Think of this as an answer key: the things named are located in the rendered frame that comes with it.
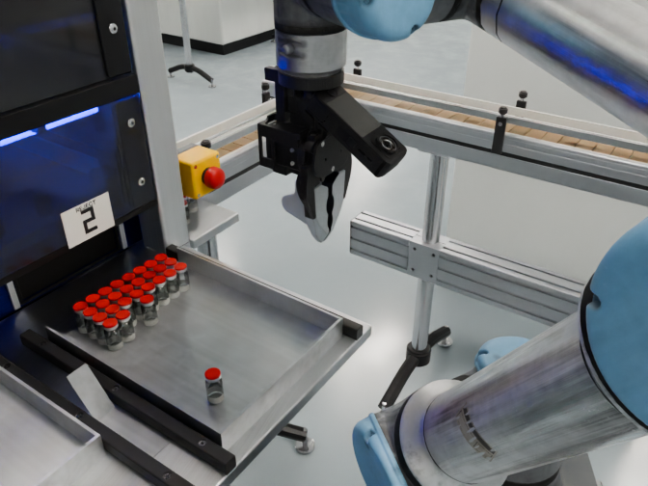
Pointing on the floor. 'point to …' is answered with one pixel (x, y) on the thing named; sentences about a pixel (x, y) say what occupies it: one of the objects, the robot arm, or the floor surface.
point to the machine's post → (156, 127)
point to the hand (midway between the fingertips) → (326, 233)
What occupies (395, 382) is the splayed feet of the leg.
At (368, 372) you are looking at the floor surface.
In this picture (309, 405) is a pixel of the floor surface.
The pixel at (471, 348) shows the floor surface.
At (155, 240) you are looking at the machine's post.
